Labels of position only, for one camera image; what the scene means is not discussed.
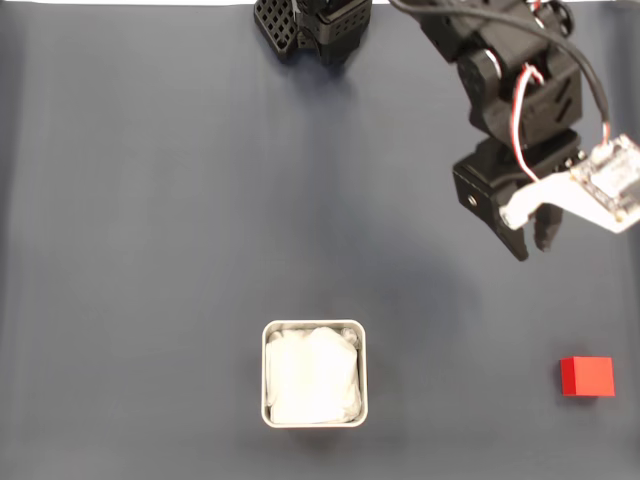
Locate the red cube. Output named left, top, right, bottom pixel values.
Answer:
left=558, top=355, right=616, bottom=398

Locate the square metal box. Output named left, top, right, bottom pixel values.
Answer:
left=260, top=319, right=369, bottom=429

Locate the white tissue paper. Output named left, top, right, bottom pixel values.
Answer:
left=266, top=326, right=362, bottom=424

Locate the camera board on white mount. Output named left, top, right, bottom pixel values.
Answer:
left=499, top=133, right=640, bottom=235

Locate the white and red servo wire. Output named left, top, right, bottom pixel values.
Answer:
left=512, top=63, right=547, bottom=182
left=530, top=0, right=551, bottom=32

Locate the black camera cable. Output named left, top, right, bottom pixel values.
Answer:
left=387, top=0, right=614, bottom=144

